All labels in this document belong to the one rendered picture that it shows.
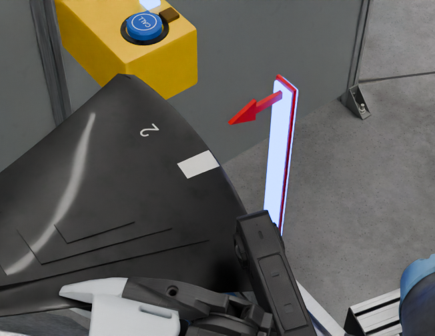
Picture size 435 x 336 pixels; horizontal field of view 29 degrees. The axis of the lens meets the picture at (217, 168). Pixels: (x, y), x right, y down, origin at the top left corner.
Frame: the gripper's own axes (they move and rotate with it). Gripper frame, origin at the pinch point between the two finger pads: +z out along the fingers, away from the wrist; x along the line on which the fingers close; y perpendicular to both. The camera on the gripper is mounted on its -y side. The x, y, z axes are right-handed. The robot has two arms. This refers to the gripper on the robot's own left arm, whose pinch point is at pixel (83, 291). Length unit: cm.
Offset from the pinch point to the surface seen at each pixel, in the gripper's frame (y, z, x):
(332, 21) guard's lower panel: -123, -2, 96
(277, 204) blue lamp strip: -21.2, -9.9, 17.4
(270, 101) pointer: -22.1, -8.6, 2.1
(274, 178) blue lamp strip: -22.0, -9.3, 14.0
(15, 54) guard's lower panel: -62, 46, 55
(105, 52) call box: -34.8, 13.3, 15.9
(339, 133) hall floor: -116, -9, 131
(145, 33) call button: -36.9, 9.0, 13.8
